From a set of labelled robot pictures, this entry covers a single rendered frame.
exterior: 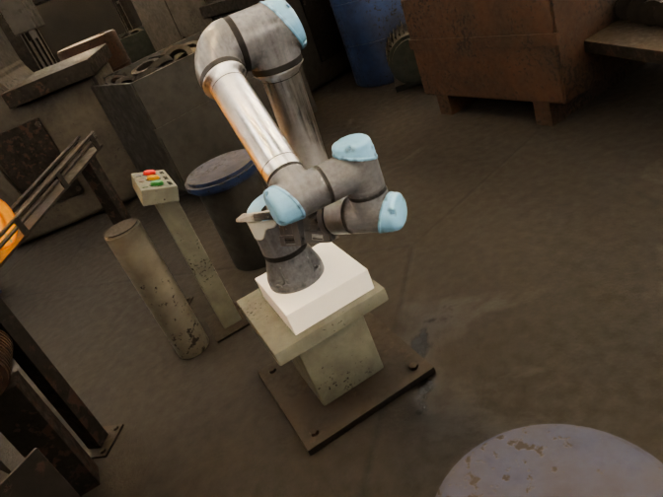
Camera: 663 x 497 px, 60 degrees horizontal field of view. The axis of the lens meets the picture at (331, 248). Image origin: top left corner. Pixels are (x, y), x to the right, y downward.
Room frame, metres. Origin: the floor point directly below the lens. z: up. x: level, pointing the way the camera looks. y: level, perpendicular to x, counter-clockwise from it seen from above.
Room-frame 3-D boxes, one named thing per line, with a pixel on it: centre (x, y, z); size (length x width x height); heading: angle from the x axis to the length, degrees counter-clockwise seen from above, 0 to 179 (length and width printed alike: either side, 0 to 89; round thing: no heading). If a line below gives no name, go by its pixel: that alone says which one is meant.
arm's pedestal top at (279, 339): (1.29, 0.11, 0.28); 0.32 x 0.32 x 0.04; 16
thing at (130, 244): (1.72, 0.59, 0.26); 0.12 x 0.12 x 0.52
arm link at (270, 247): (1.29, 0.10, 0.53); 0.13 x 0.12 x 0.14; 103
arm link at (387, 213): (0.98, -0.10, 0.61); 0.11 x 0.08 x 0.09; 53
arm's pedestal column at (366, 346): (1.29, 0.11, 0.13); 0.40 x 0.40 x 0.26; 16
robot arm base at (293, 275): (1.29, 0.11, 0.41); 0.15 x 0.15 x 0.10
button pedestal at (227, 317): (1.80, 0.45, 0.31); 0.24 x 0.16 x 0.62; 16
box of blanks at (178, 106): (3.66, 0.39, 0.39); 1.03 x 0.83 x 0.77; 121
